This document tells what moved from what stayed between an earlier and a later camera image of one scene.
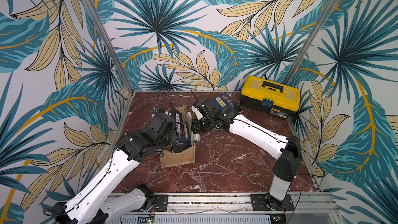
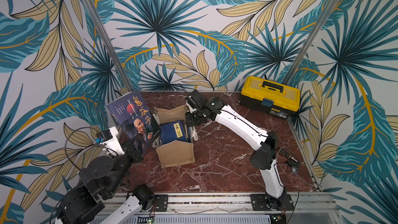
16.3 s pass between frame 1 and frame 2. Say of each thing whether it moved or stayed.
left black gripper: moved
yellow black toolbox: stayed
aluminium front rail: stayed
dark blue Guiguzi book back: moved
